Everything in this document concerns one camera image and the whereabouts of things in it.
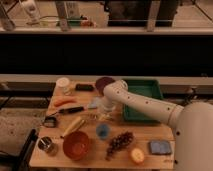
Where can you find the metal cup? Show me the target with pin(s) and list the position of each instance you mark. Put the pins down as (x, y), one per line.
(48, 146)

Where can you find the blue cup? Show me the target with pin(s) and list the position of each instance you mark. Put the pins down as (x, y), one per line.
(102, 131)

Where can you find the black handled knife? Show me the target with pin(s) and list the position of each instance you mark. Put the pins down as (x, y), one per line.
(68, 111)

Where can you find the purple bowl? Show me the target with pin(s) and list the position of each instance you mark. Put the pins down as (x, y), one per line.
(102, 82)

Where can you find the purple grape bunch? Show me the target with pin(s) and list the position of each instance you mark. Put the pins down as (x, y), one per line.
(118, 143)

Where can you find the halved orange fruit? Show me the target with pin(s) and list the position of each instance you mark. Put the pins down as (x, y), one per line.
(137, 155)

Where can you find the grey blue cloth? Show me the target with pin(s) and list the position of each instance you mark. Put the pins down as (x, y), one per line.
(94, 103)

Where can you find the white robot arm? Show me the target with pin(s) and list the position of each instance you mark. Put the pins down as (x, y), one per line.
(192, 124)

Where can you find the orange carrot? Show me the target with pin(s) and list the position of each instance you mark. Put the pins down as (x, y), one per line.
(61, 102)

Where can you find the wooden table board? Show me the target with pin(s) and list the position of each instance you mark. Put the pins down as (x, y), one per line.
(95, 158)

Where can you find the black rectangular block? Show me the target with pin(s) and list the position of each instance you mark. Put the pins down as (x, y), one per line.
(84, 87)

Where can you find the orange red bowl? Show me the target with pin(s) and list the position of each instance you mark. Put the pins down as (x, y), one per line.
(76, 145)

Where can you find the green plastic tray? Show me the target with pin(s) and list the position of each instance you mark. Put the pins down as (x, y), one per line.
(145, 87)

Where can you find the blue sponge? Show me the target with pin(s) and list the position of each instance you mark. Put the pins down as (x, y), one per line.
(160, 147)

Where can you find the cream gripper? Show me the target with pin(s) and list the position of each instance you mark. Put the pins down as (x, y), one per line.
(105, 116)

